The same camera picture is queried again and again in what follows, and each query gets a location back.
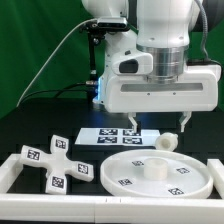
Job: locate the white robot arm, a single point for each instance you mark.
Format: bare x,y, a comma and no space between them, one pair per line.
146,70

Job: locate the camera on black stand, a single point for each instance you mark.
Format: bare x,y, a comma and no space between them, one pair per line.
96,30

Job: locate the white fiducial marker sheet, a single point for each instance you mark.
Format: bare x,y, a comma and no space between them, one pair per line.
116,136

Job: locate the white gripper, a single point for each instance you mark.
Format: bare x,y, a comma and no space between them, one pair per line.
195,90

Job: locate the white round table top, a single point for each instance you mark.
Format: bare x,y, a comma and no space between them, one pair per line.
155,174

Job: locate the white cross table base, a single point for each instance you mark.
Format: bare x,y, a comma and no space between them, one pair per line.
57,164

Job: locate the white workspace border frame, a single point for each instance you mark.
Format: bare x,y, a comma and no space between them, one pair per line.
100,209

